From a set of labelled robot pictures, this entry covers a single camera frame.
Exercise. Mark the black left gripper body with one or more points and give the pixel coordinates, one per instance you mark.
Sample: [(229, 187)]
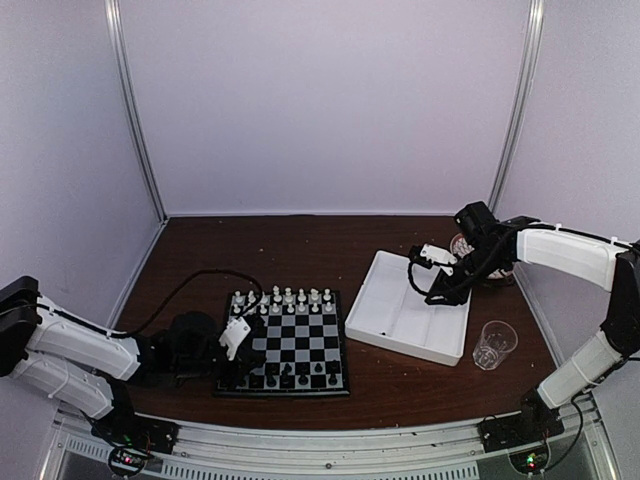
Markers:
[(242, 364)]

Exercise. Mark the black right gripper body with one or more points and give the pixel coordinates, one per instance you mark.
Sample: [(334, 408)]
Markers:
[(460, 293)]

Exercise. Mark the white plastic compartment tray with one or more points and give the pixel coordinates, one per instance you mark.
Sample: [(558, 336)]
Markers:
[(387, 302)]

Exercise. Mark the black white chess board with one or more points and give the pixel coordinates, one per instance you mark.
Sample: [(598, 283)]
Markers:
[(302, 341)]

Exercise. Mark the black chess pawn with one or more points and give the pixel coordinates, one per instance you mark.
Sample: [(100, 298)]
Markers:
[(333, 366)]

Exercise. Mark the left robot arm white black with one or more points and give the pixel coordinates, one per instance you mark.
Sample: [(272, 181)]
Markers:
[(89, 366)]

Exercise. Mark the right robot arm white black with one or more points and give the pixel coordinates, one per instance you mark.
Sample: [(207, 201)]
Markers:
[(569, 272)]

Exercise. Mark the white chess pieces row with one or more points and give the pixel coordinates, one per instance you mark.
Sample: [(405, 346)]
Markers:
[(283, 301)]

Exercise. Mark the patterned ceramic plate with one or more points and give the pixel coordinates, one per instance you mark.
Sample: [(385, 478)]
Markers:
[(459, 247)]

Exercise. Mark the clear drinking glass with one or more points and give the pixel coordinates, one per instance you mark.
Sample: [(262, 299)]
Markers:
[(497, 340)]

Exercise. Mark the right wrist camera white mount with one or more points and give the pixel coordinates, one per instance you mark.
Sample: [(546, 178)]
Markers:
[(429, 256)]

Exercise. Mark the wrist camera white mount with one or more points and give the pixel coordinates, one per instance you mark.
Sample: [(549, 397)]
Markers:
[(234, 334), (429, 256)]

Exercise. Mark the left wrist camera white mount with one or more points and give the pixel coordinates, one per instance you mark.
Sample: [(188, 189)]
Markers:
[(234, 334)]

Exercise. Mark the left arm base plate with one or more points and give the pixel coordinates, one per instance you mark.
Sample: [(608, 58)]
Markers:
[(140, 433)]

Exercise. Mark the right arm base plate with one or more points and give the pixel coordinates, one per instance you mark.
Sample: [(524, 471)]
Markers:
[(498, 433)]

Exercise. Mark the front aluminium rail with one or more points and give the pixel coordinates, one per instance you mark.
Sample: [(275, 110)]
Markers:
[(440, 451)]

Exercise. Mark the right aluminium frame post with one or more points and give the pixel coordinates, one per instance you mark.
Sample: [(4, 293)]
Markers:
[(527, 70)]

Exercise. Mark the aluminium frame post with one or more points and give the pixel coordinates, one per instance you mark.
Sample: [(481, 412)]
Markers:
[(527, 70), (117, 38)]

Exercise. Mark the left aluminium frame post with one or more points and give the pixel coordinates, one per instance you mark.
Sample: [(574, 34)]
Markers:
[(117, 38)]

